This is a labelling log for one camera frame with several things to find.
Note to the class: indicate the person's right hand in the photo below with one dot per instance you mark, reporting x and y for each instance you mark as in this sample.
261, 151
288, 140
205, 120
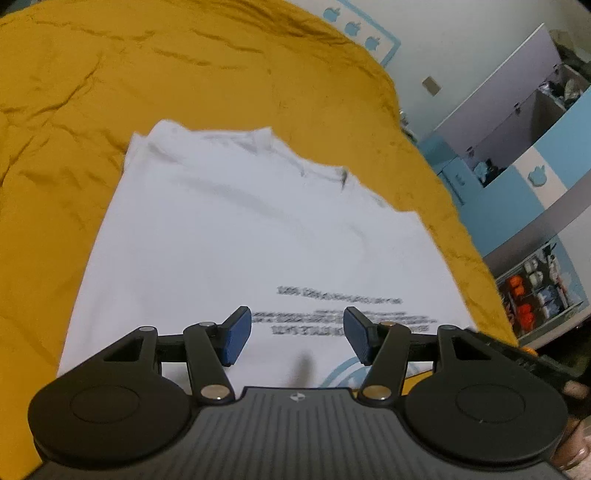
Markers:
577, 443

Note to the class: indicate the open storage shelf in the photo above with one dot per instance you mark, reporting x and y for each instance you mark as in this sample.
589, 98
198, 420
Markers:
535, 295

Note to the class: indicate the grey wall switch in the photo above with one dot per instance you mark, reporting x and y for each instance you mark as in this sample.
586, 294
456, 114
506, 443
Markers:
431, 86

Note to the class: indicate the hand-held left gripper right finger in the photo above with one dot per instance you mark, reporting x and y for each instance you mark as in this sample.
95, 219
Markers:
358, 334

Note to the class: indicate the white headboard with blue apples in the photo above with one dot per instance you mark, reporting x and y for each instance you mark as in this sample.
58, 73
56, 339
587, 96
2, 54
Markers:
364, 32

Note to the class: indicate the white printed sweatshirt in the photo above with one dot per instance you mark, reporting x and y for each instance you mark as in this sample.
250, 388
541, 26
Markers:
240, 230

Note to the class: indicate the mustard yellow quilt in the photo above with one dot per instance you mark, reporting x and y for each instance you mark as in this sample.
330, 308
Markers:
138, 74

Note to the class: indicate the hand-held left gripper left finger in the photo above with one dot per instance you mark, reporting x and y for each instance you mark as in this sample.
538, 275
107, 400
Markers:
238, 336

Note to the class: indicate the blue and white wardrobe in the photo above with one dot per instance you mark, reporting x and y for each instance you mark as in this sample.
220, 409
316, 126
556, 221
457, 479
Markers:
521, 138

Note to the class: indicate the blue nightstand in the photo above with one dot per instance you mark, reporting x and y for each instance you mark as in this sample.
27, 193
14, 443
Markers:
455, 180

